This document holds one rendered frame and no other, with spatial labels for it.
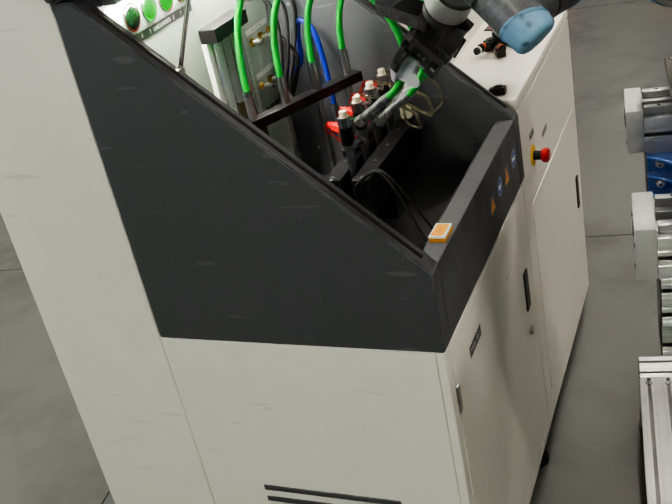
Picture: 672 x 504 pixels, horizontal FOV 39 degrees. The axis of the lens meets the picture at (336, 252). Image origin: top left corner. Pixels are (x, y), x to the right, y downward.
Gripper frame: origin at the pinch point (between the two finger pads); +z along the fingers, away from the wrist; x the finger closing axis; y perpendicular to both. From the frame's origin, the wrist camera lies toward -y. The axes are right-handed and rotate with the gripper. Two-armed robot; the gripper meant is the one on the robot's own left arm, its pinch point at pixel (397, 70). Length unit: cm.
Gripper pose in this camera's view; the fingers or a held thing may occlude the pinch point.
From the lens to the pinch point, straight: 176.3
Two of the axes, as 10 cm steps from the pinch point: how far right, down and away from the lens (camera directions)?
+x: 6.2, -6.3, 4.7
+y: 7.5, 6.6, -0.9
